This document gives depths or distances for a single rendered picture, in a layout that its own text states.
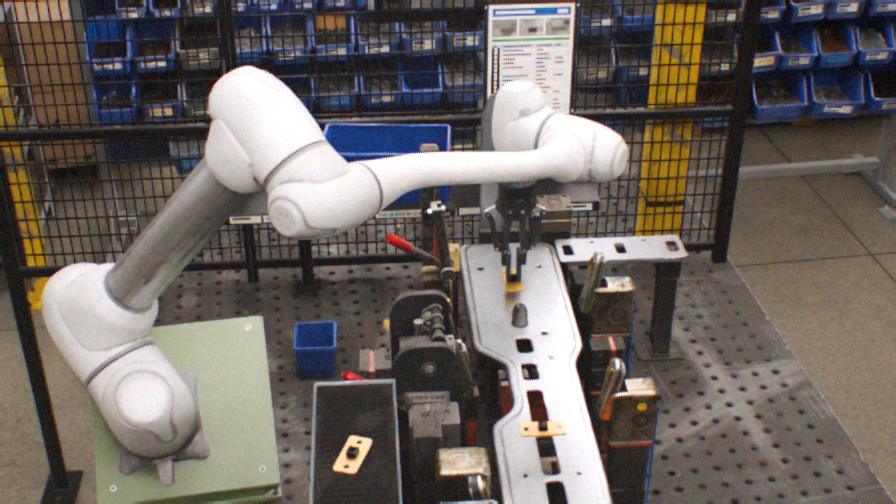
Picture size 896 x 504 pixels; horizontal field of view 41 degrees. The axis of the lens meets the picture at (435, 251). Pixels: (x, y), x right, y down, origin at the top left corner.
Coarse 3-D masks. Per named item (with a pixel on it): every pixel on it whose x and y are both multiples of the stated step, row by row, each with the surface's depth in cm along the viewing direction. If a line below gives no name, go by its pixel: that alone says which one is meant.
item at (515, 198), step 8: (504, 192) 242; (512, 192) 241; (520, 192) 241; (528, 192) 242; (496, 200) 246; (504, 200) 243; (512, 200) 242; (520, 200) 242; (528, 200) 243; (496, 208) 246; (504, 208) 246; (512, 208) 246; (528, 208) 246; (504, 216) 247
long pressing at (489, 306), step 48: (480, 288) 258; (528, 288) 258; (480, 336) 243; (528, 336) 243; (576, 336) 243; (528, 384) 229; (576, 384) 230; (576, 432) 217; (528, 480) 206; (576, 480) 206
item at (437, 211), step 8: (432, 208) 245; (440, 208) 244; (448, 208) 246; (432, 216) 245; (440, 216) 245; (440, 224) 246; (440, 232) 247; (440, 240) 248; (440, 248) 249; (448, 248) 249; (440, 256) 250; (448, 256) 250; (448, 264) 251
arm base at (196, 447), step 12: (192, 372) 246; (192, 384) 245; (192, 396) 244; (192, 432) 239; (120, 444) 240; (192, 444) 241; (204, 444) 242; (120, 456) 240; (132, 456) 239; (144, 456) 237; (168, 456) 238; (180, 456) 241; (192, 456) 241; (204, 456) 242; (120, 468) 239; (132, 468) 239; (168, 468) 238; (168, 480) 238
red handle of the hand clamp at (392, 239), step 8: (392, 240) 248; (400, 240) 249; (400, 248) 249; (408, 248) 249; (416, 248) 251; (416, 256) 251; (424, 256) 251; (432, 256) 252; (432, 264) 252; (440, 264) 252
